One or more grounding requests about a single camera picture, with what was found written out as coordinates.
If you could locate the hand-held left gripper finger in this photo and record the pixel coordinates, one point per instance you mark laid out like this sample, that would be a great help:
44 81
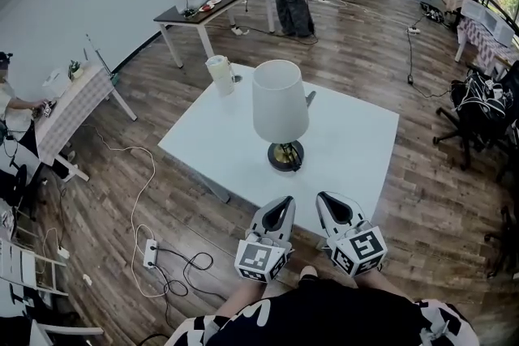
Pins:
255 223
288 227

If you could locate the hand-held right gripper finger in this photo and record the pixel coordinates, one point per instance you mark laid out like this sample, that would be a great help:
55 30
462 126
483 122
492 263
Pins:
325 216
356 212

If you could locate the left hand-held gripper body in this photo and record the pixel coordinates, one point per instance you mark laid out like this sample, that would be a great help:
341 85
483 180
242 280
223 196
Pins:
259 257

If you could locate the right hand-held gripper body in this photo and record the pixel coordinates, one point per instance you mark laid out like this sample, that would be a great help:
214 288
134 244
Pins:
359 251

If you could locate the white shade table lamp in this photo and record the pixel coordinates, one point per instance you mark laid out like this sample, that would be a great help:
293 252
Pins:
280 105

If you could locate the person's left forearm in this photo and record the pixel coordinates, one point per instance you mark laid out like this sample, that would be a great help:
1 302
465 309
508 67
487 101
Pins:
243 296

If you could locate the white square table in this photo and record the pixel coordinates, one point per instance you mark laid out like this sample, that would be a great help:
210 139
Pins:
211 133

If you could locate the person's shoe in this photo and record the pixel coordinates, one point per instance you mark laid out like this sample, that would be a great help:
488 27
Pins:
307 274

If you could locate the black and white shirt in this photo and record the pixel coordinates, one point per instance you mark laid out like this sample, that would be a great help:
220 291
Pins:
324 316

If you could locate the white power strip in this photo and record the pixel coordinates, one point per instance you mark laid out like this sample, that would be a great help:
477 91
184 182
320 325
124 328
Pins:
150 253
413 29

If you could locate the metal binder clip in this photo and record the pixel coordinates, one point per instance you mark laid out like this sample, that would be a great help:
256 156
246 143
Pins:
311 99

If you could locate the black office chair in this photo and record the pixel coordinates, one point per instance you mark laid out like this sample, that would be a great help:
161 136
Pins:
466 142
509 223

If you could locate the cream tumbler with lid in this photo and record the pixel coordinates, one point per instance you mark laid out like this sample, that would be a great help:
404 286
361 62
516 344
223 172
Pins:
222 77

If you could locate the black and white bag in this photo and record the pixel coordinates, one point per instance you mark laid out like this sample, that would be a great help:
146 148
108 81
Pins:
482 101

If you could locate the small white plug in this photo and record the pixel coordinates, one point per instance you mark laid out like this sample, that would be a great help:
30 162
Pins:
87 278

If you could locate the small white adapter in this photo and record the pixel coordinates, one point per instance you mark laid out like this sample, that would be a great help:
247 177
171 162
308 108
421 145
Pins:
63 253

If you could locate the checked cloth table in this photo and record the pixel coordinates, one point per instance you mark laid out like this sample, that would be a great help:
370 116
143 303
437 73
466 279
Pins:
77 105

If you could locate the patterned cloth table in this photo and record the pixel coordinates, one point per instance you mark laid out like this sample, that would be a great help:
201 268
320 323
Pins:
482 40

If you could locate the black power strip bundle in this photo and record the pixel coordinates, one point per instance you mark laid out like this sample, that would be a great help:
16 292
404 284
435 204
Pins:
431 12

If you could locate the dark top table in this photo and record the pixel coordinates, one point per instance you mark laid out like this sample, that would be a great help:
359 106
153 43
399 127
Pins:
170 16

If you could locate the white plate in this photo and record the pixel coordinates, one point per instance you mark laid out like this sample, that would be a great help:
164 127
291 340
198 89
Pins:
214 2

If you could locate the thin metal stand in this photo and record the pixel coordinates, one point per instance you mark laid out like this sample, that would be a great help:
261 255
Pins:
99 54

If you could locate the white microwave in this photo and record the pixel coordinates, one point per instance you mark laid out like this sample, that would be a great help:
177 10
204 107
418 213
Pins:
492 22

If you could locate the white folding chair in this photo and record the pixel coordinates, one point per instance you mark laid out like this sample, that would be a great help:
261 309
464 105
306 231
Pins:
24 267

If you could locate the small potted plant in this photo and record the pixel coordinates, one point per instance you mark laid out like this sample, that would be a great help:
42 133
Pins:
75 71

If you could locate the black swivel chair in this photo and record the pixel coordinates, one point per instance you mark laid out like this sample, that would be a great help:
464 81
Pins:
16 190

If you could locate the white box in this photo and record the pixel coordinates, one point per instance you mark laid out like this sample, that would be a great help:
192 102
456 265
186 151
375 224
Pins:
57 83

